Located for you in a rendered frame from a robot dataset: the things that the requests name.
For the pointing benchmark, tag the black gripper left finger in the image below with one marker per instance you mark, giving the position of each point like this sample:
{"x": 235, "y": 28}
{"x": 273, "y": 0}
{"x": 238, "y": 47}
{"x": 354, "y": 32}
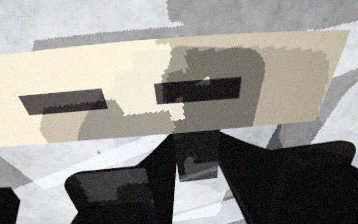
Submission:
{"x": 151, "y": 182}

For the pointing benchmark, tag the black two-prong plug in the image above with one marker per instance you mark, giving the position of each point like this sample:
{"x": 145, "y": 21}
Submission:
{"x": 197, "y": 154}

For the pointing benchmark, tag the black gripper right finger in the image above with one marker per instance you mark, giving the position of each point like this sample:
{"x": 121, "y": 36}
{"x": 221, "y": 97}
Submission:
{"x": 257, "y": 176}

